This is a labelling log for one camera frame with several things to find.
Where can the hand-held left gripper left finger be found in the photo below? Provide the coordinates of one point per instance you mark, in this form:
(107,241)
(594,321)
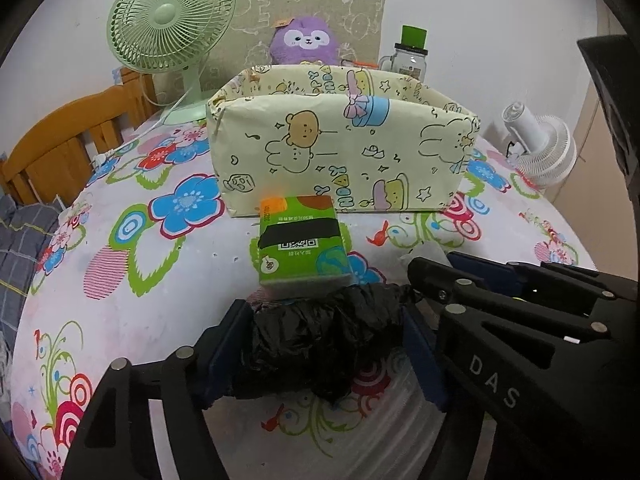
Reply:
(220,360)

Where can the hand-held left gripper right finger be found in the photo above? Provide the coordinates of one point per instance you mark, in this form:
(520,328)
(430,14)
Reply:
(422,360)

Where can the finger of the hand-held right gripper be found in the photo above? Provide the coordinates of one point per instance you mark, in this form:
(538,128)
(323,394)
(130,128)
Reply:
(480,272)
(435,280)

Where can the black plastic bag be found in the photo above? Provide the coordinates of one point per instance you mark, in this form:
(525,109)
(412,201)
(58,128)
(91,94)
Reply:
(310,340)

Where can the green tissue packet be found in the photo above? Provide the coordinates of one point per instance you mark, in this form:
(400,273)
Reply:
(300,260)

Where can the yellow cartoon fabric storage box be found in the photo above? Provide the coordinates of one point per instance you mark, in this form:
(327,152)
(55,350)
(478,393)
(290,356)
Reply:
(300,160)

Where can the white standing fan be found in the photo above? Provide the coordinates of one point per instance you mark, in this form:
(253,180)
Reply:
(545,150)

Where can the beige door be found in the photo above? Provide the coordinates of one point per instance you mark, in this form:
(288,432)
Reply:
(595,170)

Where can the glass jar with green lid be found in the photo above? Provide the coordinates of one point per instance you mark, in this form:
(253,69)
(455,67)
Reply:
(412,60)

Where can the grey plaid pillow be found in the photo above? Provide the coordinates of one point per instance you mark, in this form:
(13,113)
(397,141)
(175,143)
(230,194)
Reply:
(20,260)

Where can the wooden bed headboard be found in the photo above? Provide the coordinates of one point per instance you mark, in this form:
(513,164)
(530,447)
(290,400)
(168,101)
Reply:
(50,155)

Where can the purple plush toy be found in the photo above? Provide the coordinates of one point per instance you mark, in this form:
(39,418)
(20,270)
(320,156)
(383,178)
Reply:
(305,40)

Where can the green cartoon patterned board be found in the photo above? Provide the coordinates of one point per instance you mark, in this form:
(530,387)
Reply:
(360,10)

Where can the blue tape piece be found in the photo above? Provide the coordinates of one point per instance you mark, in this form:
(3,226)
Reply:
(117,75)

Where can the green desk fan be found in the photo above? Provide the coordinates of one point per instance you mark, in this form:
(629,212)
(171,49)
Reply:
(170,10)

